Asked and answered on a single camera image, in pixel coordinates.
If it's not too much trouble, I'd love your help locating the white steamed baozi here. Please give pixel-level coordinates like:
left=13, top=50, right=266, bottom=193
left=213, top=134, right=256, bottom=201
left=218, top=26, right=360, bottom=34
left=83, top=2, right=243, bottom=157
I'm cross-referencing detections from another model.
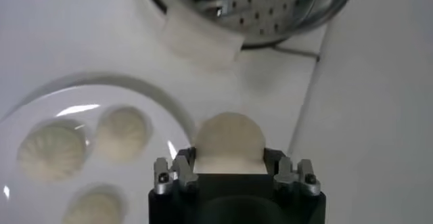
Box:
left=193, top=111, right=268, bottom=175
left=93, top=106, right=153, bottom=162
left=16, top=120, right=89, bottom=183
left=62, top=184, right=128, bottom=224

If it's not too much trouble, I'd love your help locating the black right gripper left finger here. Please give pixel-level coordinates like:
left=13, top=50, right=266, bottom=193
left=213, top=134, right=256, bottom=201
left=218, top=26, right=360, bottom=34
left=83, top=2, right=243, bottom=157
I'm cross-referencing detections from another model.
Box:
left=154, top=147, right=199, bottom=196

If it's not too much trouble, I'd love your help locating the white round plate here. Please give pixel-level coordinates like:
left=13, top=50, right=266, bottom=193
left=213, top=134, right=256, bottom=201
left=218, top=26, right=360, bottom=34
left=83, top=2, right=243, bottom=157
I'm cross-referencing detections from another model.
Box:
left=0, top=83, right=196, bottom=224

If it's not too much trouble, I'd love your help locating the steel perforated steamer basket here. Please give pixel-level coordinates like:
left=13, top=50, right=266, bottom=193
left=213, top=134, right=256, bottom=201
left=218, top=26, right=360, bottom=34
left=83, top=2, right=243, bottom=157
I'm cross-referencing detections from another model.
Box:
left=135, top=0, right=363, bottom=49

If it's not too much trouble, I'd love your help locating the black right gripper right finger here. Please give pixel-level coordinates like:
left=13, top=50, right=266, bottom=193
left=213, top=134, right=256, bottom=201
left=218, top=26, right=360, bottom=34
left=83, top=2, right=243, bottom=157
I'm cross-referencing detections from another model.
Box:
left=263, top=148, right=321, bottom=196

